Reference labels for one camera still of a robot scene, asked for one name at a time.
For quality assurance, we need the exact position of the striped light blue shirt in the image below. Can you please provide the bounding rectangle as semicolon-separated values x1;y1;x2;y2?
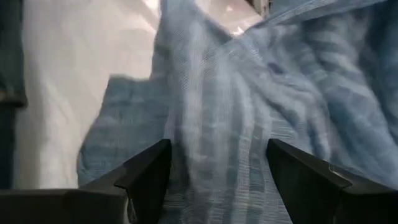
76;0;398;224

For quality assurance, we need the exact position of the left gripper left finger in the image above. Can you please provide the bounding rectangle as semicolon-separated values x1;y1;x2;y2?
0;139;173;224

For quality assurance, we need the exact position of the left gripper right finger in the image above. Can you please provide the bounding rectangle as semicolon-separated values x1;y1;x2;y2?
266;138;398;224

